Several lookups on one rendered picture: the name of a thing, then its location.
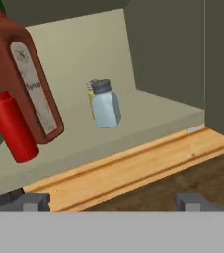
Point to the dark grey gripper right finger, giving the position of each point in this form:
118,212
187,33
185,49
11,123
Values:
190,201

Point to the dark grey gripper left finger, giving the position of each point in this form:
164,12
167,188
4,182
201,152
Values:
34,201

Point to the red squeeze condiment bottle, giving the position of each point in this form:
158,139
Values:
12,130

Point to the clear shaker dark grey lid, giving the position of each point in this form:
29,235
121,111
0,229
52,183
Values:
106,104

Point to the yellow shaker grey lid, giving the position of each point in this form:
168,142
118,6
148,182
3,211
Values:
90,93

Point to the brown syrup bottle green cap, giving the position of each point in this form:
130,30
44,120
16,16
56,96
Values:
21,75

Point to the olive green cabinet door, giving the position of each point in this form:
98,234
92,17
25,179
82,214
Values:
186,59

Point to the light wooden cutting board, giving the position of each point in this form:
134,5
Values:
133,168

